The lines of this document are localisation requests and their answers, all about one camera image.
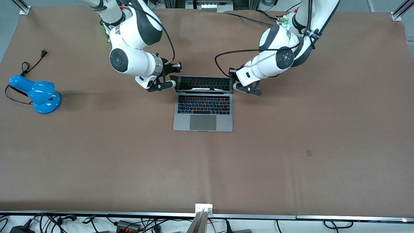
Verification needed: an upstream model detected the blue desk lamp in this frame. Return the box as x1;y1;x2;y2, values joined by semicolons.
9;75;62;114

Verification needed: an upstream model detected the silver grey laptop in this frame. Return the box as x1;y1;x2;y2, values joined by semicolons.
173;75;234;132

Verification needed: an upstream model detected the black looped floor cable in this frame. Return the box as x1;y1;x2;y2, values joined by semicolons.
323;219;354;229

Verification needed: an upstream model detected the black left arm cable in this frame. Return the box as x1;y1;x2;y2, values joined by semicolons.
215;48;293;78

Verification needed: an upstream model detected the thick black table cable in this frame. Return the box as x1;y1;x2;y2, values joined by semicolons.
256;9;281;21

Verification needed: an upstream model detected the black braided table cable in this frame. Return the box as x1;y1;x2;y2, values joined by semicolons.
224;12;281;27

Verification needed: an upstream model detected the silver table edge rail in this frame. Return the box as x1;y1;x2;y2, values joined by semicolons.
0;211;414;223

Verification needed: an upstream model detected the aluminium frame corner bracket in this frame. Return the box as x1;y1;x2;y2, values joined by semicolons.
11;0;31;15
390;0;414;22

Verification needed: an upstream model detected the brown table mat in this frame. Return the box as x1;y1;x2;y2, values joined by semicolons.
0;6;414;216

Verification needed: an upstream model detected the white power strip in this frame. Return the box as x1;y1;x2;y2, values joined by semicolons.
185;0;234;13

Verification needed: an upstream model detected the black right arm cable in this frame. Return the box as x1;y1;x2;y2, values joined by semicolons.
128;3;176;63

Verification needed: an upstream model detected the aluminium camera post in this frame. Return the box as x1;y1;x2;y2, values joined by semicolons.
186;203;214;233

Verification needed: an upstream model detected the black power adapter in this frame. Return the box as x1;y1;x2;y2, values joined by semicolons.
9;225;35;233

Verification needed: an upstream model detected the black lamp power cord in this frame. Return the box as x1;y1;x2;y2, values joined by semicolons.
5;49;49;105

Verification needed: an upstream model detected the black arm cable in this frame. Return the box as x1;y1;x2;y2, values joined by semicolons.
128;3;176;63
215;48;293;78

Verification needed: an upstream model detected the black orange connector box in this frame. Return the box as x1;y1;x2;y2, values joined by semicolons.
115;220;142;232

